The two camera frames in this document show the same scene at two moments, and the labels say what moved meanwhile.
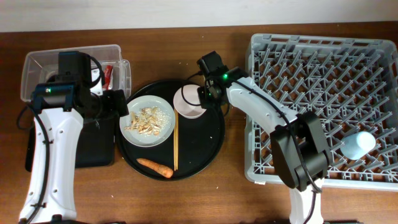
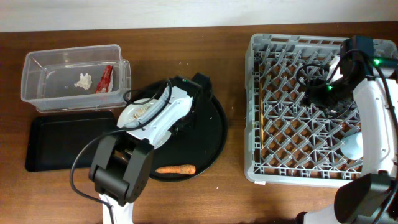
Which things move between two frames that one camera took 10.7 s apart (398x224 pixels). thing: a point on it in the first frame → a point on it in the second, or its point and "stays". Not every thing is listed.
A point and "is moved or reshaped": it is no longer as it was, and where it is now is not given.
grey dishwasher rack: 351,82 stays
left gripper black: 117,107 → 191,128
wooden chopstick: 175,139 is moved or reshaped
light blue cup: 356,145 stays
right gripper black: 204,100 → 311,94
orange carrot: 160,169 is moved or reshaped
